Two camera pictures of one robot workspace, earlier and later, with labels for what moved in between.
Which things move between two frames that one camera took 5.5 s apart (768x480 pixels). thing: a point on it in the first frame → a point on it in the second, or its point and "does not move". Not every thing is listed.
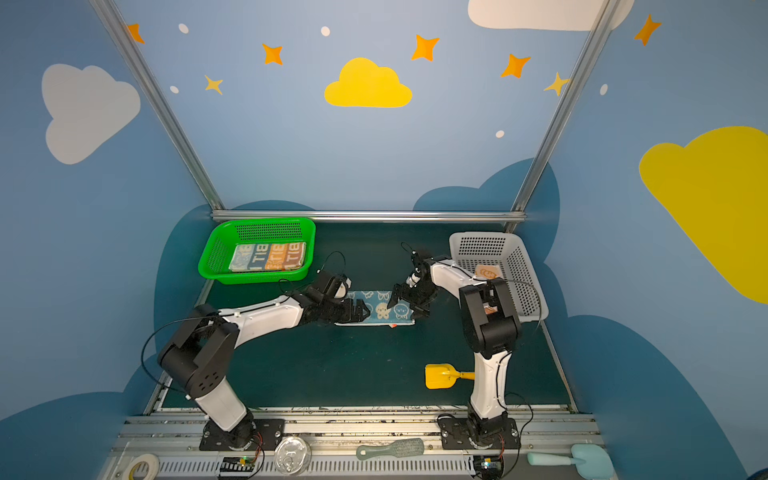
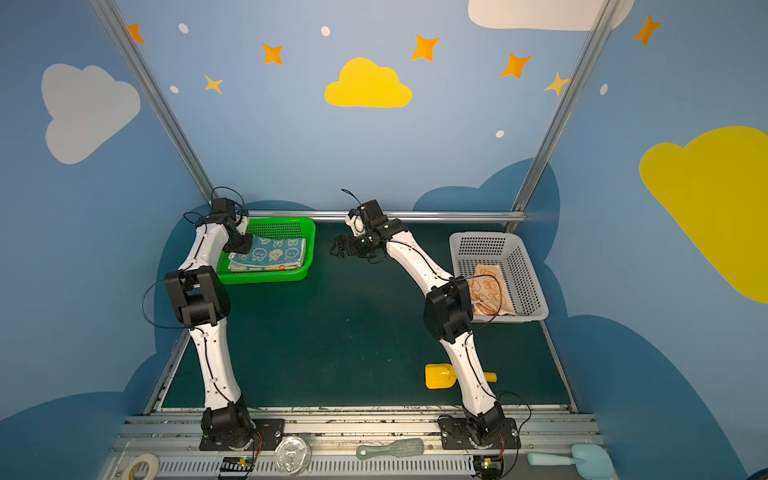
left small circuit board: (237, 468) does not move
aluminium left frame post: (154, 89) does not move
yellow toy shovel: (444, 376) does not move
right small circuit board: (490, 467) does not move
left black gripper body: (347, 308) → (238, 241)
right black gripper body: (410, 294) → (351, 245)
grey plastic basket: (468, 250) does not move
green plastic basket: (260, 250) does not move
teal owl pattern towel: (380, 314) → (273, 251)
